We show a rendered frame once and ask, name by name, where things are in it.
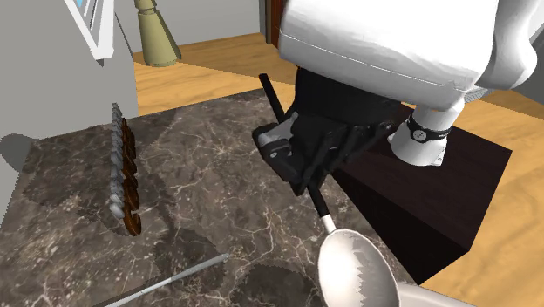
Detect dark brown door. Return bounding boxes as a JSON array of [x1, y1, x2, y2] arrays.
[[265, 0, 285, 49]]

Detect dark robot stand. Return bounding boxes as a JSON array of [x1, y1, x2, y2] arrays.
[[331, 101, 513, 286]]

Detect beige conical stand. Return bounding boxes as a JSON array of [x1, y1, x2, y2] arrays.
[[133, 0, 183, 68]]

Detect brown and grey wavy rack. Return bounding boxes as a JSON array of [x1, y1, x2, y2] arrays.
[[109, 103, 143, 238]]

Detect white bowl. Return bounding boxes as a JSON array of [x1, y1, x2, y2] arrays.
[[397, 283, 473, 307]]

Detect silver pen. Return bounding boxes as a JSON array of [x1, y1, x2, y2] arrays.
[[104, 253, 231, 307]]

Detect white framed window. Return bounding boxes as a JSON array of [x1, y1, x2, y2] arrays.
[[63, 0, 116, 68]]

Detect silver ladle with black handle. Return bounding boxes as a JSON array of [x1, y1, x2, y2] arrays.
[[257, 72, 401, 307]]

